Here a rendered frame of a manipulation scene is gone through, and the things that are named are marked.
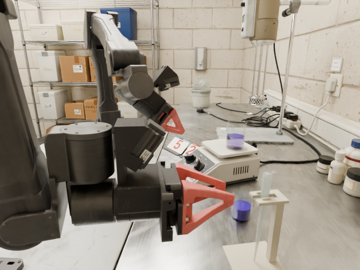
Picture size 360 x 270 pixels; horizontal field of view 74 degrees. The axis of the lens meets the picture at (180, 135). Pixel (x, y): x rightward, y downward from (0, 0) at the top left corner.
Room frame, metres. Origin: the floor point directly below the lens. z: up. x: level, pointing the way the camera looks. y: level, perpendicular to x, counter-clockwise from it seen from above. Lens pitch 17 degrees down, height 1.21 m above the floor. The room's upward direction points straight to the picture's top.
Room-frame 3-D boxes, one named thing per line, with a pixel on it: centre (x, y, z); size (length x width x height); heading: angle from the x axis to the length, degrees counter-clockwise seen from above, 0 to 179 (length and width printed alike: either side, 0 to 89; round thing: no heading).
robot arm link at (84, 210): (0.27, 0.11, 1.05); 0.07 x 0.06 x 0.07; 99
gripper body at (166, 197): (0.28, 0.05, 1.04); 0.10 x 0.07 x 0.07; 9
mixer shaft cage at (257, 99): (1.00, -0.32, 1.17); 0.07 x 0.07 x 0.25
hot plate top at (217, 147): (0.63, -0.14, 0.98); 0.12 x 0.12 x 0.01; 20
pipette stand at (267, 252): (0.30, -0.12, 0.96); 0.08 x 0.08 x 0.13; 9
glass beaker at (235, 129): (0.61, -0.15, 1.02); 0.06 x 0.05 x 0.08; 111
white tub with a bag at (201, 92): (1.70, -0.15, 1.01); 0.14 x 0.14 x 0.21
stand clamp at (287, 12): (1.04, -0.43, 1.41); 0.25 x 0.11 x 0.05; 86
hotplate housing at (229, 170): (0.62, -0.11, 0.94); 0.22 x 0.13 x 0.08; 110
